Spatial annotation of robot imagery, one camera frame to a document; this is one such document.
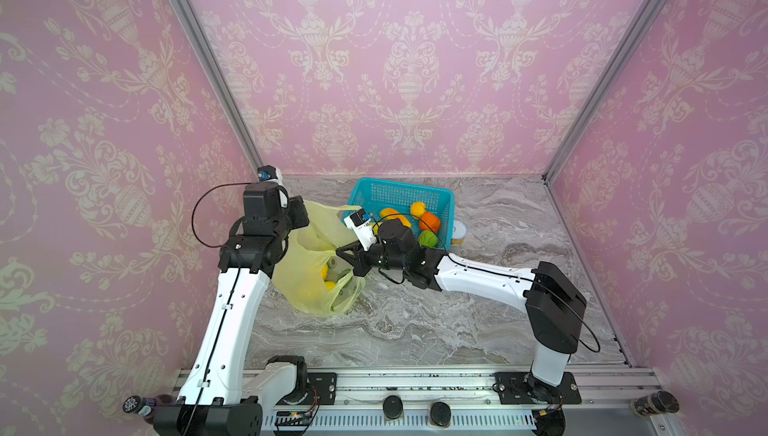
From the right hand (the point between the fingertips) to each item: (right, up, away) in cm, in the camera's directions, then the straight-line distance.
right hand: (338, 252), depth 74 cm
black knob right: (+24, -33, -11) cm, 42 cm away
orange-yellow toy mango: (+13, +9, +31) cm, 34 cm away
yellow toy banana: (-7, -9, +15) cm, 19 cm away
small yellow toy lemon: (+22, +10, +31) cm, 39 cm away
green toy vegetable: (+25, +1, +22) cm, 33 cm away
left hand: (-10, +13, -2) cm, 16 cm away
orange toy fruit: (+26, +6, +26) cm, 37 cm away
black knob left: (+13, -32, -10) cm, 36 cm away
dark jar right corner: (+71, -31, -10) cm, 78 cm away
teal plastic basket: (+7, +16, +46) cm, 49 cm away
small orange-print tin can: (+36, +2, +25) cm, 44 cm away
